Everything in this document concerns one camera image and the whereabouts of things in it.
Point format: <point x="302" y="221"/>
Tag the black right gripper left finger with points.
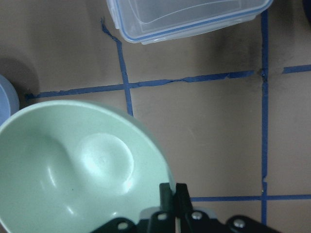
<point x="163" y="220"/>

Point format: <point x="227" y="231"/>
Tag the dark blue saucepan with lid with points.
<point x="307" y="8"/>

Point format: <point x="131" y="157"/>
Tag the light blue bowl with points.
<point x="9" y="101"/>

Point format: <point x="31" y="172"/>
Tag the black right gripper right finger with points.
<point x="188" y="217"/>

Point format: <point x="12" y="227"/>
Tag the light green bowl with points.
<point x="69" y="166"/>

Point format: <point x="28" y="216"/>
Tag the clear plastic food container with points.
<point x="152" y="21"/>

